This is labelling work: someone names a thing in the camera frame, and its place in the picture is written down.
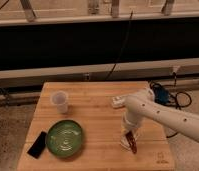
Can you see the black smartphone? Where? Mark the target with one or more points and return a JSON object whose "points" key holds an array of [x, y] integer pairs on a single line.
{"points": [[38, 146]]}

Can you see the green ribbed plate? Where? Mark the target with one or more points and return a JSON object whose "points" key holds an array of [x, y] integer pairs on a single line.
{"points": [[64, 138]]}

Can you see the clear plastic cup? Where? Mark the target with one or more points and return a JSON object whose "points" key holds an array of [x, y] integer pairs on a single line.
{"points": [[59, 99]]}

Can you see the wooden table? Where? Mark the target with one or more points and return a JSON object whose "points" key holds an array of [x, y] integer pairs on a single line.
{"points": [[89, 103]]}

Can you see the white power strip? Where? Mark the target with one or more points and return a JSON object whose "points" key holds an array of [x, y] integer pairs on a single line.
{"points": [[118, 101]]}

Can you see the blue device with cables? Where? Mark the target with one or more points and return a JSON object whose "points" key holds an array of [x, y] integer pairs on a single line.
{"points": [[165, 98]]}

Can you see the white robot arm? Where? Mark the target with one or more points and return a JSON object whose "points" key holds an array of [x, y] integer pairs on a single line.
{"points": [[142, 104]]}

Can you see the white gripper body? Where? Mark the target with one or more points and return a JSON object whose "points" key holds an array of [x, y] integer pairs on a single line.
{"points": [[129, 126]]}

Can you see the white sponge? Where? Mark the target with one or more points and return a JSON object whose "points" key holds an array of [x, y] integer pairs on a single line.
{"points": [[124, 142]]}

